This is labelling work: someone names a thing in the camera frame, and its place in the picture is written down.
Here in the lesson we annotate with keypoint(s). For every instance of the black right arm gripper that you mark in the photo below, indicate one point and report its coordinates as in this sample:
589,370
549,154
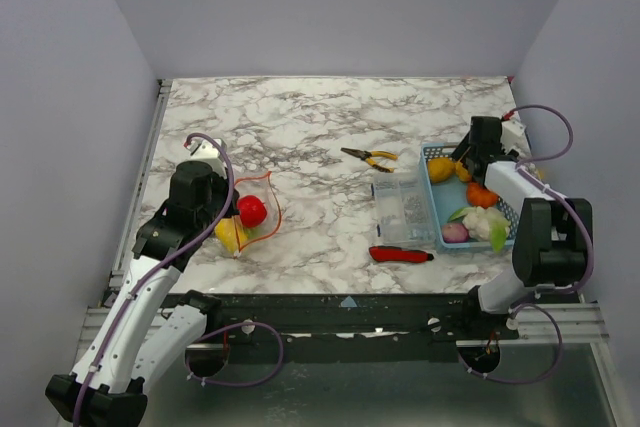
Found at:
473,158

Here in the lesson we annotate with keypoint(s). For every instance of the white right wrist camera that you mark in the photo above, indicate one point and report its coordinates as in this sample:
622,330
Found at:
513,136

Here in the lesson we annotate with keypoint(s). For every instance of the green chili pepper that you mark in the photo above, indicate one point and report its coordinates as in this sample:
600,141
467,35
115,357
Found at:
254,233

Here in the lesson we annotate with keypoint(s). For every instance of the red apple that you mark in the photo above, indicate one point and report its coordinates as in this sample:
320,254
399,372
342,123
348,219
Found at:
251,210

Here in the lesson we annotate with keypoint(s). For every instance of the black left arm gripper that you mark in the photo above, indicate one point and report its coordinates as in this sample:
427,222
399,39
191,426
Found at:
233,208

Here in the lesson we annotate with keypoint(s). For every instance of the clear zip bag orange zipper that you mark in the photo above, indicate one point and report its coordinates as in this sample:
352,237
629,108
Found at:
262,187

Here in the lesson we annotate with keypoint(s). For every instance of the red black utility knife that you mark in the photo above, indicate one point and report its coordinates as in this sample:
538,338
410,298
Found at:
382,254

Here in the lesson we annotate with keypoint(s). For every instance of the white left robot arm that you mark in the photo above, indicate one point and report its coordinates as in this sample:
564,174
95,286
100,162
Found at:
110,384

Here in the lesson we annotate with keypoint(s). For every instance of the clear plastic screw box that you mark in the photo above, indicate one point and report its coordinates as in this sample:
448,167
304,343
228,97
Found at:
403,216

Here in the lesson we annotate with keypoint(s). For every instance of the small yellow orange fruit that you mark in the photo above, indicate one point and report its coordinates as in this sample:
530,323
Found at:
440,169

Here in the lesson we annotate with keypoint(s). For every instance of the yellow handled pliers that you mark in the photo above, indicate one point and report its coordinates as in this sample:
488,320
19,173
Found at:
370,157

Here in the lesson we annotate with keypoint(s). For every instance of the light blue plastic basket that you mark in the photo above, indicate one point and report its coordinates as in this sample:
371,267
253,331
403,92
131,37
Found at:
445,198

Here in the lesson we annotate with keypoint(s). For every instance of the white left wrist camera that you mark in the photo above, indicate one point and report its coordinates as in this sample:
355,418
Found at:
203,150

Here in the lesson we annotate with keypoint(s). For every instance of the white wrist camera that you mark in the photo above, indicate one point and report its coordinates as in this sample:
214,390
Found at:
513,136
203,150

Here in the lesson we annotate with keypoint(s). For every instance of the yellow lemon squash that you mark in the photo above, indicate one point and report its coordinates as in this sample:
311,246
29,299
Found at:
231,234

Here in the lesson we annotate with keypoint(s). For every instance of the orange yellow bell pepper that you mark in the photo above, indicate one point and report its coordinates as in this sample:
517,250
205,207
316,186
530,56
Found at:
462,173

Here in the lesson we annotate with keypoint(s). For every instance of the black metal base rail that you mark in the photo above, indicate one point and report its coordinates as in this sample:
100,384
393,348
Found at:
344,328

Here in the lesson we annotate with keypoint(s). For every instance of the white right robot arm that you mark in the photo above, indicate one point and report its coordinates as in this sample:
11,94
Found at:
553,247

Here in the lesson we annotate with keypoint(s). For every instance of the purple onion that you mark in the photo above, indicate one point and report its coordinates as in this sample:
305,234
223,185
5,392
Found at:
454,233

